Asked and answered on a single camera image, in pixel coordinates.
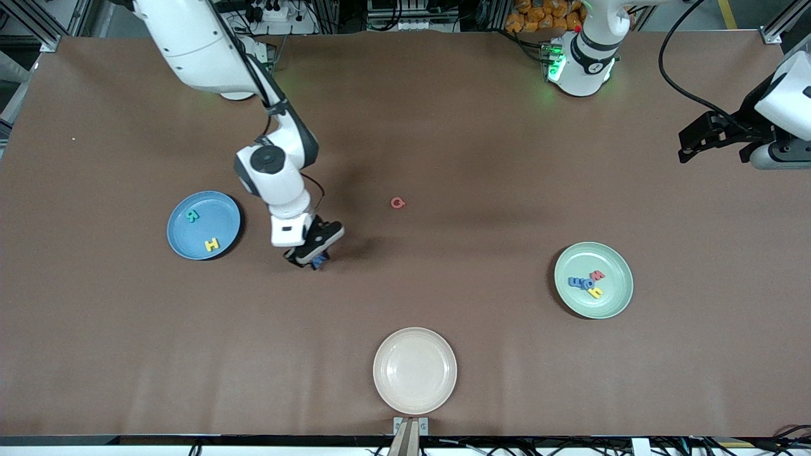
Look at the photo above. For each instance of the white power strip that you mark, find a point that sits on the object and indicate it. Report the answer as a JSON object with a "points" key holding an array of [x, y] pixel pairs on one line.
{"points": [[275, 11]]}

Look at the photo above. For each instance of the green plate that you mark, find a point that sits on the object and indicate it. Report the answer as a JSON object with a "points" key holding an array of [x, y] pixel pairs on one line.
{"points": [[611, 304]]}

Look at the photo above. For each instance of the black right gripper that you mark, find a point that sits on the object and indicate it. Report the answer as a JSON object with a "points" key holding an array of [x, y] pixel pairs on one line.
{"points": [[321, 259]]}

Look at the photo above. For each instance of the yellow uppercase letter H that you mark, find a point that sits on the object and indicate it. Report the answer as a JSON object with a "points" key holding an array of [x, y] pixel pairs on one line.
{"points": [[211, 244]]}

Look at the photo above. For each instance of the metal equipment rack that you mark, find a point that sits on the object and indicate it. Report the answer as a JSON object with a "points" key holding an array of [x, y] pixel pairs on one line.
{"points": [[412, 16]]}

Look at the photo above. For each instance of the red uppercase letter G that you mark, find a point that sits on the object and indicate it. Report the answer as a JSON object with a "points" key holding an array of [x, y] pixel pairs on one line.
{"points": [[398, 202]]}

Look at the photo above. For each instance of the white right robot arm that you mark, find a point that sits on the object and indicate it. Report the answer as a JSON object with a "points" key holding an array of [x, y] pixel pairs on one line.
{"points": [[269, 158]]}

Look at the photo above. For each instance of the cream plate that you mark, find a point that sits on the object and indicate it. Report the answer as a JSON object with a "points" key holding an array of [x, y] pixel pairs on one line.
{"points": [[415, 370]]}

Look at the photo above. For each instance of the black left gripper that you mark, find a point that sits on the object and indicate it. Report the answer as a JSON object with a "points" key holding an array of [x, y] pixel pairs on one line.
{"points": [[745, 128]]}

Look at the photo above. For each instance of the red lowercase letter w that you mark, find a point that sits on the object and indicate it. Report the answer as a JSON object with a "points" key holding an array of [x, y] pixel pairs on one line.
{"points": [[597, 275]]}

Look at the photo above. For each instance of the orange fruit pile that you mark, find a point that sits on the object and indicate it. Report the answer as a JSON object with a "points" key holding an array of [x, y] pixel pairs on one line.
{"points": [[538, 16]]}

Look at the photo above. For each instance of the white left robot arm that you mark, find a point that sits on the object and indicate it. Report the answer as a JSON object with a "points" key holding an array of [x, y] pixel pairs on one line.
{"points": [[586, 63]]}

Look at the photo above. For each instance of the blue uppercase letter M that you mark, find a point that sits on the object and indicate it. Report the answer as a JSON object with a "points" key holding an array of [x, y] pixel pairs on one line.
{"points": [[322, 259]]}

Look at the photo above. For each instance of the brown table mat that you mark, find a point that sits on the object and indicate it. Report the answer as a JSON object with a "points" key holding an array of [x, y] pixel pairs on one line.
{"points": [[405, 297]]}

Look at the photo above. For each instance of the teal uppercase letter R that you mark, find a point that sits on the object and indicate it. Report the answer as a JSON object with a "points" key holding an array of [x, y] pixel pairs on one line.
{"points": [[192, 215]]}

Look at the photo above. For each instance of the small blue round letter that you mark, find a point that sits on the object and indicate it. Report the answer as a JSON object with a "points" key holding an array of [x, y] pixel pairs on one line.
{"points": [[587, 283]]}

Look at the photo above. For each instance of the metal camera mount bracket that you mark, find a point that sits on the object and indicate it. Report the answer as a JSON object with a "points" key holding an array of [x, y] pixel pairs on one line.
{"points": [[410, 437]]}

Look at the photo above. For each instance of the blue plate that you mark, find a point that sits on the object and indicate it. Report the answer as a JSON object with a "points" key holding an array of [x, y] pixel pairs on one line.
{"points": [[206, 229]]}

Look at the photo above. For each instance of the yellow lowercase letter h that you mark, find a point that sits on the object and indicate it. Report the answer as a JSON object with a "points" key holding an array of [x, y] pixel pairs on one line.
{"points": [[595, 292]]}

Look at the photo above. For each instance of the aluminium frame post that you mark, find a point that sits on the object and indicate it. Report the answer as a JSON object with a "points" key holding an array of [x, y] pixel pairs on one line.
{"points": [[771, 35], [51, 43]]}

